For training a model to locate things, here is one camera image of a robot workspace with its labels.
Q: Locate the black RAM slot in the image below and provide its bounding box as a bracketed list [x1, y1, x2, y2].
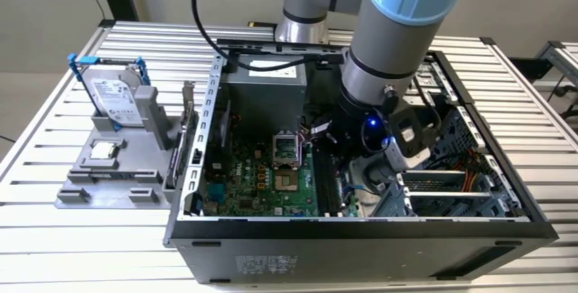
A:
[319, 152, 334, 217]
[314, 152, 329, 217]
[325, 157, 339, 217]

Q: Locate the CPU socket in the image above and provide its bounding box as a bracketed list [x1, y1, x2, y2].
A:
[273, 169, 302, 193]

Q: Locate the grey power supply unit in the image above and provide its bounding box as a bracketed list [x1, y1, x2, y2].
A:
[223, 52, 309, 137]

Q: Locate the grey metal disk bay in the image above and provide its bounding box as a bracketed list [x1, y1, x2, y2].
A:
[373, 167, 525, 219]

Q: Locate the black case fan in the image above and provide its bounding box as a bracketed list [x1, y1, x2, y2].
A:
[211, 98, 234, 172]

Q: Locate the green motherboard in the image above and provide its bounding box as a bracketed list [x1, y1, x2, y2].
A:
[198, 137, 362, 219]

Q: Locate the blue expansion slot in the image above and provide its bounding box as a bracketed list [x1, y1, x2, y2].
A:
[206, 184, 227, 203]

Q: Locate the black open PC case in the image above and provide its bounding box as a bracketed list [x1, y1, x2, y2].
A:
[162, 37, 561, 286]

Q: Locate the graphics card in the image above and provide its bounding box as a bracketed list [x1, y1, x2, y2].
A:
[164, 81, 200, 192]

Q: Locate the grey parts rack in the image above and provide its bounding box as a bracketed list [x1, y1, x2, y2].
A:
[54, 85, 182, 210]

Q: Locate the hard disk in blue carrier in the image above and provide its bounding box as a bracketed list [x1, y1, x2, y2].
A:
[66, 54, 150, 133]

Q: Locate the silver CPU chip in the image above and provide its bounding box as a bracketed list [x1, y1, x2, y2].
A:
[88, 142, 122, 161]

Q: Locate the thin black camera cable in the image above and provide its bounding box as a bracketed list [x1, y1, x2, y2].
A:
[359, 85, 401, 157]

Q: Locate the metal socket cover frame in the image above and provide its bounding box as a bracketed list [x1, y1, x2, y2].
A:
[273, 132, 303, 169]

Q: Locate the orange red yellow wire bundle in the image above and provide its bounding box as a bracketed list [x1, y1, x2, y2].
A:
[449, 149, 487, 194]

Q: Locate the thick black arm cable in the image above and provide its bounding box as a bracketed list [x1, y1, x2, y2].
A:
[191, 0, 349, 70]

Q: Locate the neighbouring metal table frame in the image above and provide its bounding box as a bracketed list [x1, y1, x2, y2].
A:
[510, 41, 578, 118]

